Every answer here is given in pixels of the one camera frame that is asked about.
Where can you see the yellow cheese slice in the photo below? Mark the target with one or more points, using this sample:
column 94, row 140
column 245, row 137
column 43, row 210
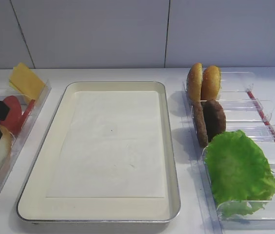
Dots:
column 22, row 87
column 22, row 72

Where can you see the clear acrylic left food rack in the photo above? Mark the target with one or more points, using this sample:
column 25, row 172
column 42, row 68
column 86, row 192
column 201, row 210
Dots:
column 20, row 139

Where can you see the green lettuce leaf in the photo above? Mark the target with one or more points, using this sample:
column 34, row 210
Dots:
column 241, row 177

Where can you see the white parchment paper sheet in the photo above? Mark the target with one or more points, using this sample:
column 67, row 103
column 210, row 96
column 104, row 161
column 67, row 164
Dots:
column 113, row 147

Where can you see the red tomato slice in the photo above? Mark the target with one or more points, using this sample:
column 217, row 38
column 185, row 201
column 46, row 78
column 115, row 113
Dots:
column 25, row 115
column 13, row 118

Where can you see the sesame bun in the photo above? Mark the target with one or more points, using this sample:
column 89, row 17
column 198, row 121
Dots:
column 194, row 82
column 210, row 83

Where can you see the clear acrylic food rack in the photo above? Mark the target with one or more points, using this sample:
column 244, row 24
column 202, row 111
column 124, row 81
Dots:
column 244, row 111
column 20, row 139

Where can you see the cream metal baking tray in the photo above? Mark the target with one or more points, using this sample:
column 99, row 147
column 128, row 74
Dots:
column 34, row 205

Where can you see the clear acrylic right food rack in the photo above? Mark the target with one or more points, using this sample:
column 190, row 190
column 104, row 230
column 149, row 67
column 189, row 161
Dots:
column 244, row 111

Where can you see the dark brown meat patty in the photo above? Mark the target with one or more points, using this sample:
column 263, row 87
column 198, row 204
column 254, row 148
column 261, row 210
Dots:
column 214, row 117

